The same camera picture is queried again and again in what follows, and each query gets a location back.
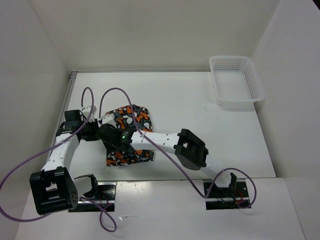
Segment orange camouflage shorts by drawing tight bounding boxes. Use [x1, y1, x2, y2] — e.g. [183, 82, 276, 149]
[106, 104, 154, 167]

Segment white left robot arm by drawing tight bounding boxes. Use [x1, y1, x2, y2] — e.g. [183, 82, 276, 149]
[29, 106, 100, 215]

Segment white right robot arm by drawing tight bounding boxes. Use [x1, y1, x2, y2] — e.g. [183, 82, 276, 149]
[96, 124, 237, 198]

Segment white perforated plastic basket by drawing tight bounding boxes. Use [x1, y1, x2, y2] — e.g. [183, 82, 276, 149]
[209, 55, 265, 108]

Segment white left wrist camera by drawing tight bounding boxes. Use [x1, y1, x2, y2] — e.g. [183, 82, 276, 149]
[81, 105, 97, 123]

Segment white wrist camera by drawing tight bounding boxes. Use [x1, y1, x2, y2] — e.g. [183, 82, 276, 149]
[98, 113, 117, 127]
[81, 105, 97, 123]

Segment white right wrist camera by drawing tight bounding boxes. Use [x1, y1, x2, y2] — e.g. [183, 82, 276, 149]
[98, 113, 117, 127]

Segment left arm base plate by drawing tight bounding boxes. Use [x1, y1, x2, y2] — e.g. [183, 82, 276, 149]
[68, 181, 117, 213]

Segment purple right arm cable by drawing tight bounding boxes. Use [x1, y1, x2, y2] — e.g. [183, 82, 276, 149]
[99, 87, 257, 209]

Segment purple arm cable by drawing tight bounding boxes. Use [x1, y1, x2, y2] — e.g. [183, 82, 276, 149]
[0, 87, 118, 233]
[99, 87, 257, 209]

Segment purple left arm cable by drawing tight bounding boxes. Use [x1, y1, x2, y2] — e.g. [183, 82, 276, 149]
[0, 87, 118, 233]

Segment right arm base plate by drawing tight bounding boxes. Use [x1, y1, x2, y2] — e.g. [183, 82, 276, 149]
[205, 181, 251, 211]

